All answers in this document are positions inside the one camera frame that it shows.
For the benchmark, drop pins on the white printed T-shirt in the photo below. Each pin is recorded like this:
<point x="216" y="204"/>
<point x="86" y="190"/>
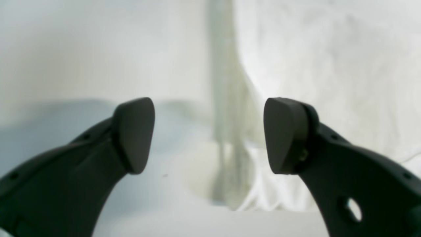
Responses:
<point x="209" y="66"/>

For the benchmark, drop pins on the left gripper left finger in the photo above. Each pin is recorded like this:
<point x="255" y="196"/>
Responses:
<point x="61" y="193"/>

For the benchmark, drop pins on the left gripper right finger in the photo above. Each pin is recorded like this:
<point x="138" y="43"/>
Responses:
<point x="359" y="193"/>

